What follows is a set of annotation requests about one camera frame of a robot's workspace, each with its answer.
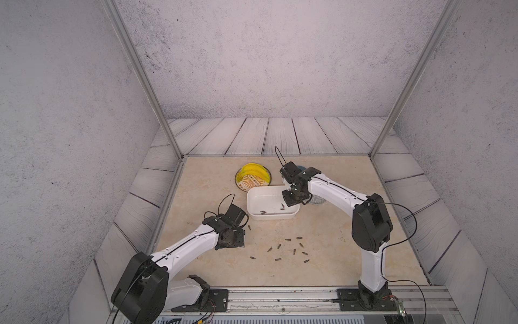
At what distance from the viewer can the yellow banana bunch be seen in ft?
3.53

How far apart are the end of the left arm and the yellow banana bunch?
361mm

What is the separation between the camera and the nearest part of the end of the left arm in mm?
610
